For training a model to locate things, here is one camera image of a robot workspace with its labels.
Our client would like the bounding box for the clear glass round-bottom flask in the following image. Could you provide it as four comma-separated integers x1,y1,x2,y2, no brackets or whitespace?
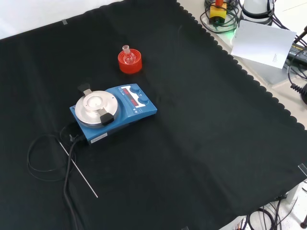
122,45,136,65

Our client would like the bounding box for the orange ribbed flask stand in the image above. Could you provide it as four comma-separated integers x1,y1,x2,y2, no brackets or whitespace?
118,48,143,74

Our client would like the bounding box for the black bench cloth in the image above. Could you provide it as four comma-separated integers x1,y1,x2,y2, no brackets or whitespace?
0,0,307,230

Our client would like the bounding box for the heater with blue base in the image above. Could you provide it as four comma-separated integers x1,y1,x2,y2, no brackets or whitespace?
69,83,158,146

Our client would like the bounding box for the thin metal probe rod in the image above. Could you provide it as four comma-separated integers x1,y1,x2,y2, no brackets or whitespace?
59,141,99,198

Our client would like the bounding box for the yellow stop button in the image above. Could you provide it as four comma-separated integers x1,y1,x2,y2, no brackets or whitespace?
209,0,227,25

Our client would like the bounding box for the pale board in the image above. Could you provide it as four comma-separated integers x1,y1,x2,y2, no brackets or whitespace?
230,20,297,69

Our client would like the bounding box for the black power adapter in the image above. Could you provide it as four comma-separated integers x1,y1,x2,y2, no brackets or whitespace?
286,41,307,67

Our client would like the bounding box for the black heater power cable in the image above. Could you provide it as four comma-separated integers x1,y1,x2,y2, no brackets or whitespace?
59,122,86,230

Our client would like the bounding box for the black cable bundle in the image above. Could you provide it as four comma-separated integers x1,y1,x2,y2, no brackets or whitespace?
200,0,241,34

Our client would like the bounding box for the thin black probe cable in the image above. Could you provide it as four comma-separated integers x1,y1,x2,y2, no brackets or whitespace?
26,134,76,182

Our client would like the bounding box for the black coiled cable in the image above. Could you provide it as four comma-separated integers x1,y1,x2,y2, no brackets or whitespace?
287,61,307,105

